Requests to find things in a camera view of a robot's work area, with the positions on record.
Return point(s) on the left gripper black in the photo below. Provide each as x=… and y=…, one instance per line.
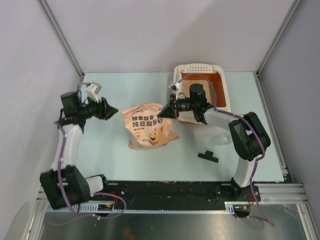
x=105, y=111

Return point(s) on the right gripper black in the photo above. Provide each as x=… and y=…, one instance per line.
x=168, y=110

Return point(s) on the pink cat litter bag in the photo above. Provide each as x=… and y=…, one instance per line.
x=146, y=128

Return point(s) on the cream orange litter box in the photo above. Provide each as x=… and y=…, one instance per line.
x=211, y=77

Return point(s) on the clear plastic scoop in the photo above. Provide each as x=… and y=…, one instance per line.
x=221, y=139

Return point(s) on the black bag sealing clip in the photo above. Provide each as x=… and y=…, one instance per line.
x=208, y=155

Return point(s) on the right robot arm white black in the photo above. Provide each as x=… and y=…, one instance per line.
x=249, y=137

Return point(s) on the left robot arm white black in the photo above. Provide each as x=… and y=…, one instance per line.
x=63, y=183

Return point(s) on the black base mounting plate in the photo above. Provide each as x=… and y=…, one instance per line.
x=181, y=195

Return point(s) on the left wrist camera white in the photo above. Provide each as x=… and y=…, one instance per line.
x=92, y=91

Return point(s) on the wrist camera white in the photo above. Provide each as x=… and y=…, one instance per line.
x=92, y=91
x=174, y=87

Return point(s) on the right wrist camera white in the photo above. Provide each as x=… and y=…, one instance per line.
x=174, y=87

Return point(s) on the right aluminium corner post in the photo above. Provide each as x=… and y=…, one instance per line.
x=284, y=27

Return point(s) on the aluminium corner post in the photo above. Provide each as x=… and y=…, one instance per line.
x=284, y=27
x=48, y=13

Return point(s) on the left aluminium corner post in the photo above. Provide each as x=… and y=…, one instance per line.
x=48, y=13

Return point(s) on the aluminium frame rail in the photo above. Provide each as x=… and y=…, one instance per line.
x=268, y=192

